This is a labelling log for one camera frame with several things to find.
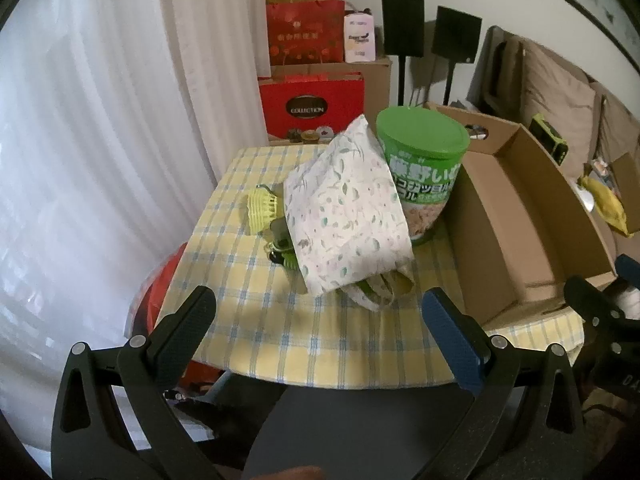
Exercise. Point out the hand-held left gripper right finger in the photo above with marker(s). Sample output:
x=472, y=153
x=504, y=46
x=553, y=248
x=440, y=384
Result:
x=452, y=340

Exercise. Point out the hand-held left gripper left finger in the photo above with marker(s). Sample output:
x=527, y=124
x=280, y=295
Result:
x=187, y=325

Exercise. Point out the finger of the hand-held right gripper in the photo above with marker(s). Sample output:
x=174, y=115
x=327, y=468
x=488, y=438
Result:
x=590, y=300
x=629, y=267

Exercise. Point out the cardboard tray box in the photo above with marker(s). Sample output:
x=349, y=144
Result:
x=500, y=240

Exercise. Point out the grey green clip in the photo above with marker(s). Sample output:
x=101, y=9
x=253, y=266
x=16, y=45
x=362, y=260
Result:
x=274, y=235

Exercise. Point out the floral fabric bag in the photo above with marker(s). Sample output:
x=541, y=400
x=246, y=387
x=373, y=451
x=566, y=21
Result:
x=345, y=210

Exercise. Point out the green lidded canister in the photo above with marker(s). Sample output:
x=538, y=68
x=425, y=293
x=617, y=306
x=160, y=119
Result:
x=425, y=160

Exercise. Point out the yellow snack bag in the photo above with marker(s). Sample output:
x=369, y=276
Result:
x=607, y=205

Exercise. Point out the white round device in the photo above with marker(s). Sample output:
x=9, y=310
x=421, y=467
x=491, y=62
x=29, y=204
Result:
x=585, y=200

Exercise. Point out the yellow checkered tablecloth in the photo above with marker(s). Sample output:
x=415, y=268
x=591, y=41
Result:
x=280, y=320

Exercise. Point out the colourful snack packet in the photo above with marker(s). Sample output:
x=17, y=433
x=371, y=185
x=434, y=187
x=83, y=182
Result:
x=601, y=167

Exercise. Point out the black green clip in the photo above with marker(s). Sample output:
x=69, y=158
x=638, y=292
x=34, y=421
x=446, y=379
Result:
x=282, y=259

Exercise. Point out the grey chair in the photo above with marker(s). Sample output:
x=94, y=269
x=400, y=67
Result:
x=350, y=435

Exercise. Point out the green black device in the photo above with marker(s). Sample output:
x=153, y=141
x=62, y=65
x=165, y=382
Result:
x=547, y=137

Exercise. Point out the large brown cushion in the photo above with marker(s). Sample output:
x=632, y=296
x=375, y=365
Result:
x=550, y=95

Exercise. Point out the white curtain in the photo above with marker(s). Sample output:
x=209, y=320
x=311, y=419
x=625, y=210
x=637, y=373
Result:
x=100, y=135

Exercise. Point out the brown sofa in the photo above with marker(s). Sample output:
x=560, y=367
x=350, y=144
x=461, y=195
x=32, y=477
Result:
x=492, y=77

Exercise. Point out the red gift box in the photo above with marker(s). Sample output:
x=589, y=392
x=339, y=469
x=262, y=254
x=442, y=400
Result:
x=305, y=35
x=310, y=105

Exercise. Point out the large cardboard box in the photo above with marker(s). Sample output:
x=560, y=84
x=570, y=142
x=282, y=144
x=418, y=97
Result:
x=377, y=90

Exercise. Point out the black speaker on stand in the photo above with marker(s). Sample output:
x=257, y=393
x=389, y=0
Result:
x=456, y=35
x=402, y=25

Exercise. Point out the white pink box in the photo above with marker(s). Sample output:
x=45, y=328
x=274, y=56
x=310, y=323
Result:
x=359, y=35

